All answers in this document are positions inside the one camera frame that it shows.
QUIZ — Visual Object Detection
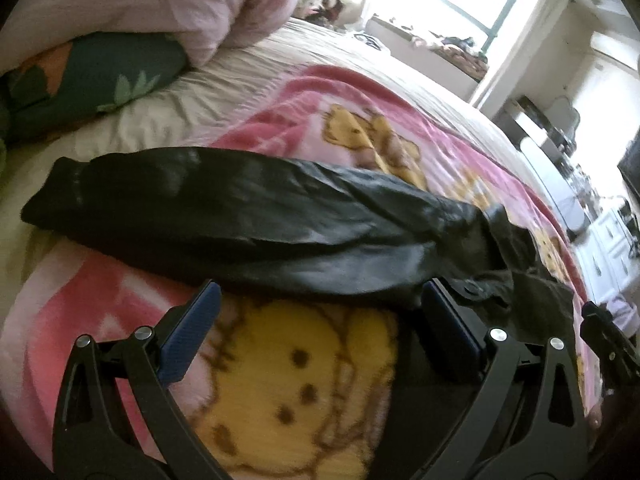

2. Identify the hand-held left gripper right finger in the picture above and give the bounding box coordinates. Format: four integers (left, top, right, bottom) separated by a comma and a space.
421, 279, 590, 480

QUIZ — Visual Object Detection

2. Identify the green floral pillow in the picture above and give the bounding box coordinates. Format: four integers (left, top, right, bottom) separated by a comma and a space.
0, 31, 193, 142

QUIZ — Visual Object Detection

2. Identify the black leather jacket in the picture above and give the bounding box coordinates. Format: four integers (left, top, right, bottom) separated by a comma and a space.
22, 146, 583, 480

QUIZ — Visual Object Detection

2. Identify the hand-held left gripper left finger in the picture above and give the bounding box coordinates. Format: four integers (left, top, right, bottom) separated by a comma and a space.
51, 281, 236, 480

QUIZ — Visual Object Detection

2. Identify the pink comforter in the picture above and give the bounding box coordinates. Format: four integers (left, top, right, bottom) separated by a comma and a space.
0, 0, 311, 68

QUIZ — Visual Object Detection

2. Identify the beige bedsheet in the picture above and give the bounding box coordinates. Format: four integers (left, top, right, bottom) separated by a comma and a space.
0, 17, 531, 281

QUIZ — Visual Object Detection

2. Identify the white rounded cabinet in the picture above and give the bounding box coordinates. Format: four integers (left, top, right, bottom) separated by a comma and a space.
495, 95, 593, 243

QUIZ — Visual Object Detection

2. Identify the pink cartoon printed blanket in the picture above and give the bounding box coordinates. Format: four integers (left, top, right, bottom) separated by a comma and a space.
0, 62, 601, 480

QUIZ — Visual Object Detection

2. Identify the white dresser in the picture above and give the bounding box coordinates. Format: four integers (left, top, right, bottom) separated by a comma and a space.
575, 205, 640, 306

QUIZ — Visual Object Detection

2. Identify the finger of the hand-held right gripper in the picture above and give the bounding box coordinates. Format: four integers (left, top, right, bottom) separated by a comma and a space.
581, 300, 640, 392

